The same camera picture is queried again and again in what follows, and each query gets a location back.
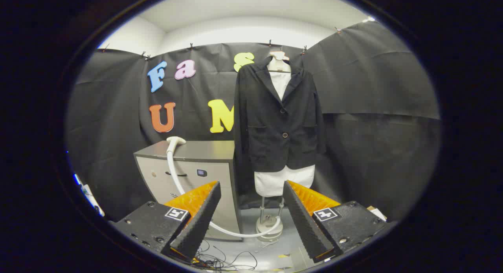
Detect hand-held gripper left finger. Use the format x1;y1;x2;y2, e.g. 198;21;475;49
110;181;221;264

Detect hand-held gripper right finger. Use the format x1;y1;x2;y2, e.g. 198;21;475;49
283;180;388;264

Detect black jacket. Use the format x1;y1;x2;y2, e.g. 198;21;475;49
233;56;327;206

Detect metal mannequin stand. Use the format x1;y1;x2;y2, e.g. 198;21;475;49
255;196;284;242

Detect white mannequin torso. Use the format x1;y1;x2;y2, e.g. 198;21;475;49
253;51;316;198

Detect grey cabinet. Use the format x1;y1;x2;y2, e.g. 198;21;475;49
133;140;244;242

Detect cardboard box with white label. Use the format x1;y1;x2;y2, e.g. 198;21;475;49
367;205;388;221

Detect black backdrop cloth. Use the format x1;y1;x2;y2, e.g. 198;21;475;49
65;21;441;222

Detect white and blue object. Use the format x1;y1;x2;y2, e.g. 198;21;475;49
74;174;105;217

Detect black floor cables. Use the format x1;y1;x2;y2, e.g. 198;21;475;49
193;240;260;271

